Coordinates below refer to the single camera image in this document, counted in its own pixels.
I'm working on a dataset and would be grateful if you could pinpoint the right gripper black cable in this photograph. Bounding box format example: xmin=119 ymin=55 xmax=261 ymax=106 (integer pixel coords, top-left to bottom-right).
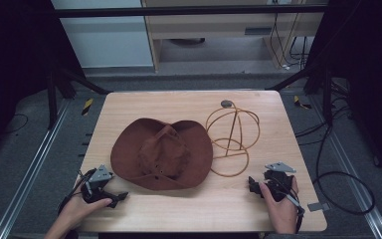
xmin=272 ymin=177 xmax=306 ymax=234

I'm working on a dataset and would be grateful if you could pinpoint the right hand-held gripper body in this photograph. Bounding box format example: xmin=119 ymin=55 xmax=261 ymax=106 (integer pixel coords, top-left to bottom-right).
xmin=262 ymin=161 xmax=297 ymax=203

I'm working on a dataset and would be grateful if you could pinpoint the white cabinet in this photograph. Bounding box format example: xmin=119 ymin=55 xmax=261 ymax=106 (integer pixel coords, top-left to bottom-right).
xmin=50 ymin=0 xmax=155 ymax=70

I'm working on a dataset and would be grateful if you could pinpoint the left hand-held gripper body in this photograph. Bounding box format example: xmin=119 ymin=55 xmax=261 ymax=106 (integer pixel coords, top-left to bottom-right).
xmin=80 ymin=163 xmax=114 ymax=204

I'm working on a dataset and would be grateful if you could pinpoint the yellow black striped tape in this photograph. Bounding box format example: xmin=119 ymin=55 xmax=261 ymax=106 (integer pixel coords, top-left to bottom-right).
xmin=81 ymin=98 xmax=95 ymax=117
xmin=292 ymin=95 xmax=312 ymax=111

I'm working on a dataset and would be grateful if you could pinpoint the bundle of hanging desk cables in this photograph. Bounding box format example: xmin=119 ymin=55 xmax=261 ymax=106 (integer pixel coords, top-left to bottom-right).
xmin=269 ymin=12 xmax=310 ymax=72

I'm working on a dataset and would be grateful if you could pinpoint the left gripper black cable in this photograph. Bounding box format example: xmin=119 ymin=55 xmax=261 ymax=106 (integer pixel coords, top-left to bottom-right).
xmin=57 ymin=168 xmax=97 ymax=215

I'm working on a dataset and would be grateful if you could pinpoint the person's left hand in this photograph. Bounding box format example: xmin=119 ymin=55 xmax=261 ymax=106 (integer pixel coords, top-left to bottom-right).
xmin=57 ymin=194 xmax=113 ymax=231

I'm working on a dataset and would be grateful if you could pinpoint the thick black floor cable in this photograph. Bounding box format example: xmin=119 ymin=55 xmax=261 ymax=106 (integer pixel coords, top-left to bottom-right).
xmin=293 ymin=113 xmax=376 ymax=216

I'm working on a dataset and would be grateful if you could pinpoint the person's right hand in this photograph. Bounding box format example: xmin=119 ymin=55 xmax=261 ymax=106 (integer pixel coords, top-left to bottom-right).
xmin=259 ymin=175 xmax=300 ymax=235

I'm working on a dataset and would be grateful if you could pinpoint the aluminium floor rail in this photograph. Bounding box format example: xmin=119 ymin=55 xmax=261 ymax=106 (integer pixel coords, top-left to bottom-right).
xmin=0 ymin=99 xmax=72 ymax=239
xmin=311 ymin=96 xmax=382 ymax=239

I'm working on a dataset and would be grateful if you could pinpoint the black metal frame stand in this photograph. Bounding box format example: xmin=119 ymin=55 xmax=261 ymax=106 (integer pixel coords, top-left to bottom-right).
xmin=45 ymin=64 xmax=112 ymax=131
xmin=274 ymin=61 xmax=335 ymax=126

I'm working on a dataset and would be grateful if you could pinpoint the black horizontal frame bar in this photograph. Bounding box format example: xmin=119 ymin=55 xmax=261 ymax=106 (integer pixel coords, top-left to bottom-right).
xmin=53 ymin=4 xmax=330 ymax=19

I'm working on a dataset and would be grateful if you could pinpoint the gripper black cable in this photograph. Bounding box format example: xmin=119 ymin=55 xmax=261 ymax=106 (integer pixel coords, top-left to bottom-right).
xmin=57 ymin=168 xmax=97 ymax=215
xmin=272 ymin=177 xmax=306 ymax=234

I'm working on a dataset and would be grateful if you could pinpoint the grey tape piece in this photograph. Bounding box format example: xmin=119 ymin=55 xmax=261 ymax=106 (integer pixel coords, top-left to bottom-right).
xmin=306 ymin=201 xmax=331 ymax=213

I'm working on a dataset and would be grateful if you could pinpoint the black curtain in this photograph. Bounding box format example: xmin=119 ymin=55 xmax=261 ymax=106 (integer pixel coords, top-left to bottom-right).
xmin=304 ymin=0 xmax=382 ymax=185
xmin=0 ymin=0 xmax=86 ymax=163

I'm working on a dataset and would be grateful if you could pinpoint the brown suede cowboy hat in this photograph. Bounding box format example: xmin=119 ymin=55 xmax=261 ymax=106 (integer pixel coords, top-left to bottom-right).
xmin=109 ymin=118 xmax=214 ymax=191

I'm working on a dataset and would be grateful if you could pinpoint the thin black floor cable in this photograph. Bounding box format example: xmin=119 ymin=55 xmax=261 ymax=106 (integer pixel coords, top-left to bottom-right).
xmin=1 ymin=113 xmax=30 ymax=136

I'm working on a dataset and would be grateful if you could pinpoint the gold wire hat stand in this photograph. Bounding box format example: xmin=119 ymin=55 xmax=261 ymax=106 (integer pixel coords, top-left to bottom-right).
xmin=205 ymin=99 xmax=262 ymax=178

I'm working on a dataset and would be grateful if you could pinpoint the light wooden desk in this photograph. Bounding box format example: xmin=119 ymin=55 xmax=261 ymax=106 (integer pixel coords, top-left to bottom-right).
xmin=140 ymin=0 xmax=330 ymax=73

